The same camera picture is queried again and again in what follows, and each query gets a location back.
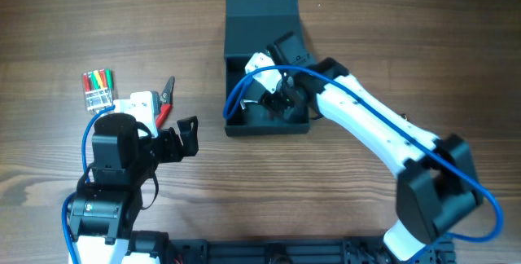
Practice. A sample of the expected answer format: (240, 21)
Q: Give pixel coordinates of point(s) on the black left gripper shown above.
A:
(170, 142)

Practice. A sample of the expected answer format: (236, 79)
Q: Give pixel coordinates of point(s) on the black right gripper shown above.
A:
(274, 102)

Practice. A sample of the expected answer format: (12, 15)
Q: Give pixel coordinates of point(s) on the red handled pruning shears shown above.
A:
(166, 102)

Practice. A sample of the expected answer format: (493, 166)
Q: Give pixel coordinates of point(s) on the chrome socket wrench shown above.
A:
(244, 103)

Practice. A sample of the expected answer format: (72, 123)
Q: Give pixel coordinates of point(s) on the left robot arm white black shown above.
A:
(98, 218)

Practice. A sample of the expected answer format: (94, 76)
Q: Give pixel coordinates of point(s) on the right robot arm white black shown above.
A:
(436, 182)

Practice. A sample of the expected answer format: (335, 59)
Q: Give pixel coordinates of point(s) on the dark green open box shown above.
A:
(250, 26)

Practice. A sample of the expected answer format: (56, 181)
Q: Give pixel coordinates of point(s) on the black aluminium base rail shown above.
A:
(349, 250)

